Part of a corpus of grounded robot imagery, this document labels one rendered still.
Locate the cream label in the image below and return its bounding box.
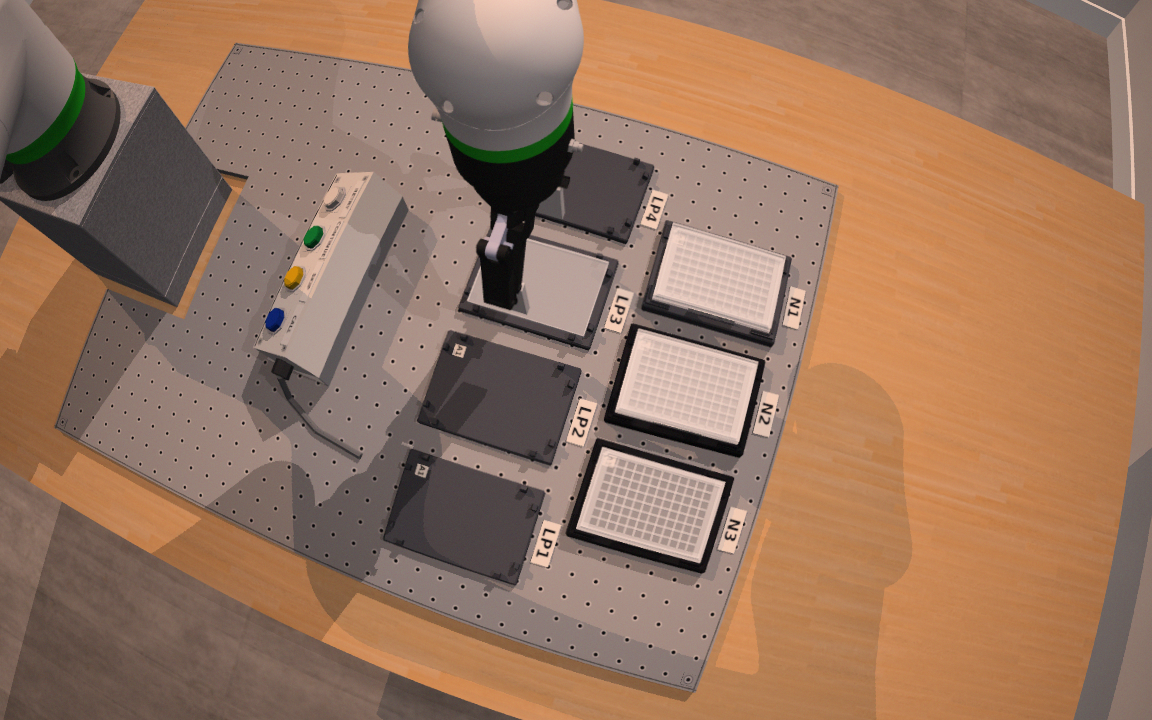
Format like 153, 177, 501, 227
753, 391, 779, 437
531, 520, 561, 567
718, 507, 746, 554
783, 287, 805, 329
566, 399, 597, 447
641, 190, 668, 229
604, 288, 634, 333

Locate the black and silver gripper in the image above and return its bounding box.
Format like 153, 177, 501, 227
473, 170, 570, 314

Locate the white button panel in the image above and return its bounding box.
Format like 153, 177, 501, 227
253, 172, 409, 458

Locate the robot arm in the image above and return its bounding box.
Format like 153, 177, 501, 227
0, 0, 584, 200

